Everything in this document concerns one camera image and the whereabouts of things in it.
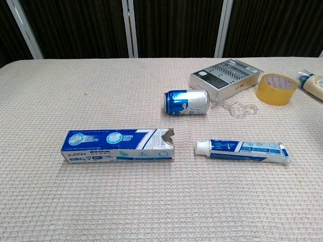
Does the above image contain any blue white toothpaste box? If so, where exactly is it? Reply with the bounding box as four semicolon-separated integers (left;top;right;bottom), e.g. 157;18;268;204
61;128;177;164

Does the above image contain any blue white toothpaste tube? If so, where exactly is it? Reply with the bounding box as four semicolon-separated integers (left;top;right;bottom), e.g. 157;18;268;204
193;138;291;166

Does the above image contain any grey printed cardboard box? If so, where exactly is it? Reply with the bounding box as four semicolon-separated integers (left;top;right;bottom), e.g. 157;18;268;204
189;58;263;100

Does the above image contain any blue white drink can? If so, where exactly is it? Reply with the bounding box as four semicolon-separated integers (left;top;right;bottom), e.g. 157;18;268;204
164;89;210;116

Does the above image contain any clear plastic wrapper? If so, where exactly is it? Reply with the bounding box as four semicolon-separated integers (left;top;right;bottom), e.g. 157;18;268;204
210;97;258;118

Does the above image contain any yellow packing tape roll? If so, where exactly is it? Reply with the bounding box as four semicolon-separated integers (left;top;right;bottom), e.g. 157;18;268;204
255;73;298;106

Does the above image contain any beige woven tablecloth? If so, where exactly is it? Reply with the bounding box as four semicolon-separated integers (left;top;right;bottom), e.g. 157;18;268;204
0;57;323;242

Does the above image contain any cream squeeze bottle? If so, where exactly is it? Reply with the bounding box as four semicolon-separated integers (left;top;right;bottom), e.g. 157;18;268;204
295;71;323;102

